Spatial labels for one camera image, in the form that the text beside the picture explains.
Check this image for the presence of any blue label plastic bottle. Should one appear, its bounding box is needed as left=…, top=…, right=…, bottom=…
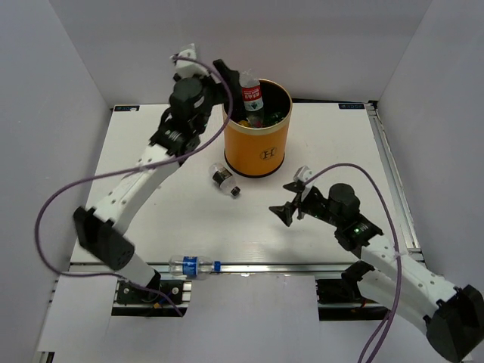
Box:
left=169, top=256, right=222, bottom=280

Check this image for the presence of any green plastic bottle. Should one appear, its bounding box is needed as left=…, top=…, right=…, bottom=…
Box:
left=262, top=111, right=285, bottom=127

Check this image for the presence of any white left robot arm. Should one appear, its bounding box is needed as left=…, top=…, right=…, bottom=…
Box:
left=73, top=57, right=242, bottom=302

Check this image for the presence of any small black label bottle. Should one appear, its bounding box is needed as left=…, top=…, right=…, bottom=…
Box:
left=209, top=163, right=240, bottom=197

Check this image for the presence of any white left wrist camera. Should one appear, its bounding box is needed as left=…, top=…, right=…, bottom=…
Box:
left=171, top=43, right=200, bottom=79

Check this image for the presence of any orange cylindrical bin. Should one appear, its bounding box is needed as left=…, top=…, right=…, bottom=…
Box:
left=224, top=79, right=293, bottom=178

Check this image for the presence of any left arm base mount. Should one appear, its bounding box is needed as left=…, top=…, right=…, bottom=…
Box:
left=111, top=265, right=192, bottom=318

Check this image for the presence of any red label plastic bottle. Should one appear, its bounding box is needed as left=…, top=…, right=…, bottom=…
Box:
left=239, top=70, right=264, bottom=128

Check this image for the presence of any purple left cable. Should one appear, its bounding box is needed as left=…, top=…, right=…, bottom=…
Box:
left=34, top=56, right=234, bottom=317

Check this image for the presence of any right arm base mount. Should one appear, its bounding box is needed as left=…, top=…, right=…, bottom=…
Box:
left=316, top=261, right=389, bottom=321

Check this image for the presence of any yellow cap small bottle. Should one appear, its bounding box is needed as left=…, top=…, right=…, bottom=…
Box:
left=238, top=119, right=251, bottom=128

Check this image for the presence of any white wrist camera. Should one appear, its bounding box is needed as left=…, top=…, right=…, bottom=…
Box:
left=293, top=166, right=313, bottom=188
left=171, top=43, right=200, bottom=79

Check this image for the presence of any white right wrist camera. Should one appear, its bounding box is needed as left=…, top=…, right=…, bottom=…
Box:
left=293, top=166, right=313, bottom=188

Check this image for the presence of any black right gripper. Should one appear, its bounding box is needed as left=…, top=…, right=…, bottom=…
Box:
left=268, top=182, right=341, bottom=228

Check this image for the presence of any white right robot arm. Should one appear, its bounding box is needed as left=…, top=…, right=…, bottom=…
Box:
left=270, top=181, right=483, bottom=362

